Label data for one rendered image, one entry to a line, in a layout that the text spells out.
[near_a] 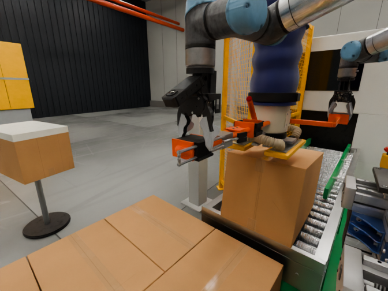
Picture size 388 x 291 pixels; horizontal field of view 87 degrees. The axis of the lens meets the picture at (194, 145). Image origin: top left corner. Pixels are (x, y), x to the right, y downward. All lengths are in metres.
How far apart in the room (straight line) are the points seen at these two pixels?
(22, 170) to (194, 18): 1.79
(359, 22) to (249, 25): 9.58
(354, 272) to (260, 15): 0.55
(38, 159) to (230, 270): 1.66
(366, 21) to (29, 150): 9.90
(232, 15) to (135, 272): 1.05
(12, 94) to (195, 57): 7.34
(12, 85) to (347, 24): 10.89
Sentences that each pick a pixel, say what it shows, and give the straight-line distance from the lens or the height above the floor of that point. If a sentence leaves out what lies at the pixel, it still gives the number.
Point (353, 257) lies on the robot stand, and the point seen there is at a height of 0.99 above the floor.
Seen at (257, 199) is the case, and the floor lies 0.79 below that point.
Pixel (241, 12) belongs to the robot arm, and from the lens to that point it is 0.46.
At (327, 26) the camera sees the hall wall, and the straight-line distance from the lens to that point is 10.07.
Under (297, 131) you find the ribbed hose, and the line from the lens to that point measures 1.19.
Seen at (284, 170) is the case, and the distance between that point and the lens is 1.06.
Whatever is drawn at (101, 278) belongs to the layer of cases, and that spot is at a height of 0.54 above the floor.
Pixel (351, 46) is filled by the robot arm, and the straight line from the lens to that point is 1.09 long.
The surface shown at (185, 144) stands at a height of 1.22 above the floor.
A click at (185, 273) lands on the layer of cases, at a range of 1.10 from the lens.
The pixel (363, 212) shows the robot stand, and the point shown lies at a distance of 1.02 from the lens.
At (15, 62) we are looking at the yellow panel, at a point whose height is 1.97.
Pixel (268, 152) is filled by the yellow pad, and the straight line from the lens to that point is 0.94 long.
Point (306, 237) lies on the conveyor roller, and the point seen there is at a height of 0.54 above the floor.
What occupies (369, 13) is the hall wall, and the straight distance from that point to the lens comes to 10.06.
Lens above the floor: 1.36
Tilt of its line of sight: 16 degrees down
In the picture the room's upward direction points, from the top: straight up
